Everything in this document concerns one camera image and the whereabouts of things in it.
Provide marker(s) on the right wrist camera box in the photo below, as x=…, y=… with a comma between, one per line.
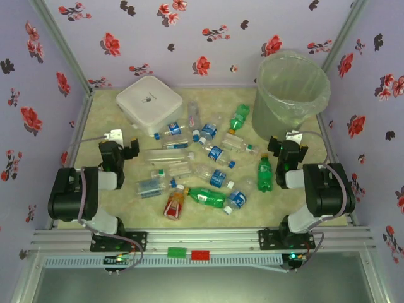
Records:
x=294, y=135

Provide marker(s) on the small clear bottle blue label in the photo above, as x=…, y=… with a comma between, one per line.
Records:
x=208, y=130

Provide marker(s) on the clear bottle dark blue label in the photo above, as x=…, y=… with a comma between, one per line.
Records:
x=151, y=187

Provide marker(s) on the red block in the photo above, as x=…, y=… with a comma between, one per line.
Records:
x=200, y=255

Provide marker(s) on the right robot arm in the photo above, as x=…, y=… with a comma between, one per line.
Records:
x=328, y=195

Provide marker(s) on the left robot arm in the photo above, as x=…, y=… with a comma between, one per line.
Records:
x=69, y=202

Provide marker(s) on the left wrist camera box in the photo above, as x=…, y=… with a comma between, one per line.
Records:
x=114, y=135

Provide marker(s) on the green bottle yellow cap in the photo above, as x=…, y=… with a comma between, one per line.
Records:
x=264, y=173

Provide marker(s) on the clear plastic bin liner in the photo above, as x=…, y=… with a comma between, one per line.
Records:
x=318, y=101

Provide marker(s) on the clear bottle teal strip label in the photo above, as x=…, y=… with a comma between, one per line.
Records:
x=176, y=145

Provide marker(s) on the grey mesh bin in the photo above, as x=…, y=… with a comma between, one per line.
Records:
x=268, y=123

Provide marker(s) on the small circuit board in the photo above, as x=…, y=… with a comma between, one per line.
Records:
x=298, y=257
x=118, y=259

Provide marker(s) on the aluminium frame post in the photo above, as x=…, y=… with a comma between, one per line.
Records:
x=60, y=41
x=345, y=31

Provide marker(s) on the long green bottle white label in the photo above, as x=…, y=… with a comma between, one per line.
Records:
x=208, y=197

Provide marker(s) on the large clear bottle white cap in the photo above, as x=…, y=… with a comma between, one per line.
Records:
x=167, y=156

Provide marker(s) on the white square lidded box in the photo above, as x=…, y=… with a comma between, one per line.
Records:
x=148, y=101

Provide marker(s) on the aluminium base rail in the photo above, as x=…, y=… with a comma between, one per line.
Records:
x=205, y=240

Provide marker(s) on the aluminium side rail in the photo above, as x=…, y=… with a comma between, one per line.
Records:
x=80, y=126
x=329, y=148

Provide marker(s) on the green bottle orange cap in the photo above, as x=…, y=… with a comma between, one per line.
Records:
x=239, y=116

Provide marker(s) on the clear bottle blue label white cap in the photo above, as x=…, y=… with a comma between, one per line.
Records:
x=237, y=199
x=217, y=178

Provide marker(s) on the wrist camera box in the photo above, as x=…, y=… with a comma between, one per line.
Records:
x=114, y=135
x=294, y=135

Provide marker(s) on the green block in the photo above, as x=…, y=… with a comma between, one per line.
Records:
x=176, y=252

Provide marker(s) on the clear bottle pink label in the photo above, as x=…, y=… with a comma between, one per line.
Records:
x=193, y=112

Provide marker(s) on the clear Pepsi bottle blue cap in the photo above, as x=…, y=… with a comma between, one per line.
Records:
x=173, y=127

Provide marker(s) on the red orange bottle white cap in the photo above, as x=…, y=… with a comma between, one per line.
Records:
x=174, y=205

